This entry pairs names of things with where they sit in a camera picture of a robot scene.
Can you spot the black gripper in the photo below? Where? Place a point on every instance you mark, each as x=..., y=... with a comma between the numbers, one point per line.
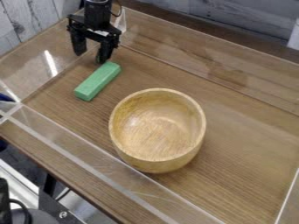
x=92, y=25

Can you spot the green rectangular block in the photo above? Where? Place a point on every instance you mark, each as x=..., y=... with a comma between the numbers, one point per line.
x=90, y=86

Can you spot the brown wooden bowl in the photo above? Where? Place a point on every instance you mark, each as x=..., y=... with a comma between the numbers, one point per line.
x=156, y=128

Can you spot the clear acrylic corner bracket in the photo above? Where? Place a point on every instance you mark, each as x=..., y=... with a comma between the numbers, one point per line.
x=120, y=22

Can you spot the clear acrylic front wall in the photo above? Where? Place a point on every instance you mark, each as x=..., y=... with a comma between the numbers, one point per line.
x=117, y=189

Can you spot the black metal mount plate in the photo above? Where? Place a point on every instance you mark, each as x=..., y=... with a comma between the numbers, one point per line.
x=56, y=210

